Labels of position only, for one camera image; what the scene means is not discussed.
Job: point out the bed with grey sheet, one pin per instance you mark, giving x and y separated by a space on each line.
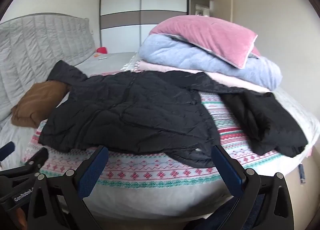
112 60

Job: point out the dark blue object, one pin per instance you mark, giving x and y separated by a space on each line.
301 173

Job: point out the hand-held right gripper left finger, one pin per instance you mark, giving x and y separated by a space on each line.
92 172

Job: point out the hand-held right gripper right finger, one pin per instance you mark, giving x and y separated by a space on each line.
227 170

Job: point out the white quilt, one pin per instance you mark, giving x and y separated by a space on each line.
295 110

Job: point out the pink velvet pillow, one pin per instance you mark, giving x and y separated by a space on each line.
207 37

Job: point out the white fringed cloth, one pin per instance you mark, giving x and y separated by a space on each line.
130 63

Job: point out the black puffer jacket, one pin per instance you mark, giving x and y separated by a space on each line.
125 110

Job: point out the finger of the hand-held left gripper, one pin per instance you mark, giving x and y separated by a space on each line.
37 158
7 149

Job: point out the patterned knit blanket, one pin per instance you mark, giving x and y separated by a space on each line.
150 172

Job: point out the red plush object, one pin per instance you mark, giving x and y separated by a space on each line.
102 50

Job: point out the brown cloth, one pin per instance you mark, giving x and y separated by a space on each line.
37 102

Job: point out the light blue folded blanket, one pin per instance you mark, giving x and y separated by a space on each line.
180 57

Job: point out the pale pink folded blanket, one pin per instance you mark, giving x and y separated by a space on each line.
225 78

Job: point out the white and brown wardrobe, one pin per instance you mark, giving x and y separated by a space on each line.
120 2

